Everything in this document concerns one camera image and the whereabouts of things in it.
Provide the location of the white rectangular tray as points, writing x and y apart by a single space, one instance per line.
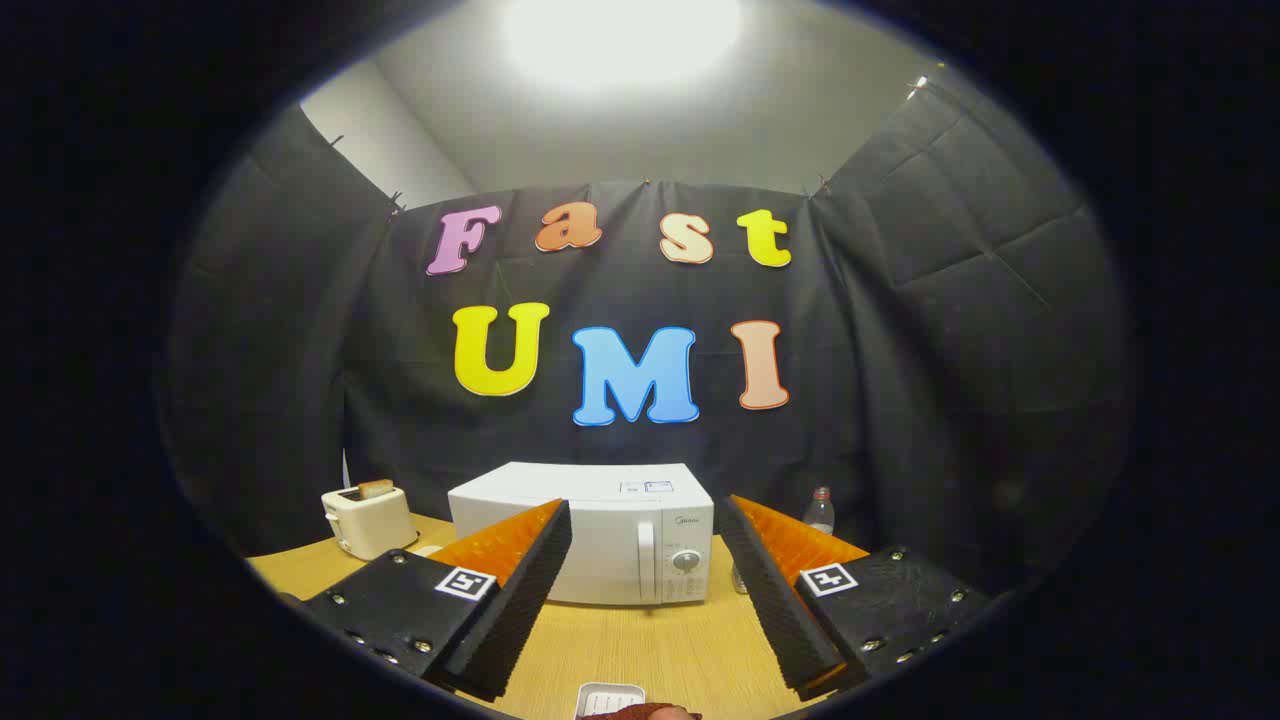
600 695

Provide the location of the toast bread slice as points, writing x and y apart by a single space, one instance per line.
376 489

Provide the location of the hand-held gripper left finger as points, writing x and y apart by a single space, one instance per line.
520 600

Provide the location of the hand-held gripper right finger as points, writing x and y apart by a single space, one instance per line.
775 600

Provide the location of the red meat piece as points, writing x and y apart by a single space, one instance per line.
650 712

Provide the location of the clear plastic water bottle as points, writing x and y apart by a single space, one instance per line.
819 512

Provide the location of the cream toaster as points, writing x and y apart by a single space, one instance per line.
375 525

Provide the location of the white toaster oven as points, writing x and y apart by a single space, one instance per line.
620 500

